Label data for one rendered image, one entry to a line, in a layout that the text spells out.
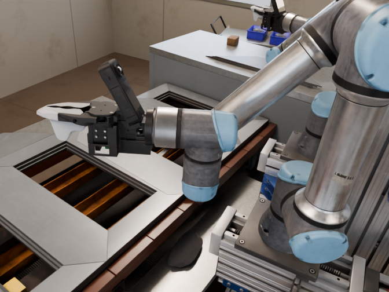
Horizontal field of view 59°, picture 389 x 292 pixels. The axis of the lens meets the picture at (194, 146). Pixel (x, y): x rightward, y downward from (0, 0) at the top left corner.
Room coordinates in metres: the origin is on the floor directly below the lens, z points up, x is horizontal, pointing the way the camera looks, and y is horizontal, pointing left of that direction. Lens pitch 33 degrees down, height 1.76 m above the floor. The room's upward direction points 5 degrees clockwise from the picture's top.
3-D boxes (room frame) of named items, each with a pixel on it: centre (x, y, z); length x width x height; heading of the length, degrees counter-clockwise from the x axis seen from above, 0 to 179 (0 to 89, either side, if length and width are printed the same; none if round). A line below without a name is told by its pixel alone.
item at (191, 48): (2.14, -0.35, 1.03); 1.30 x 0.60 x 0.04; 58
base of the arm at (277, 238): (0.69, -0.28, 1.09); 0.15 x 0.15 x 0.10
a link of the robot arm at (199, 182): (0.57, -0.02, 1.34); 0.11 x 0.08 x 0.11; 2
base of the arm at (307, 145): (1.15, -0.48, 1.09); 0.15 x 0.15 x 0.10
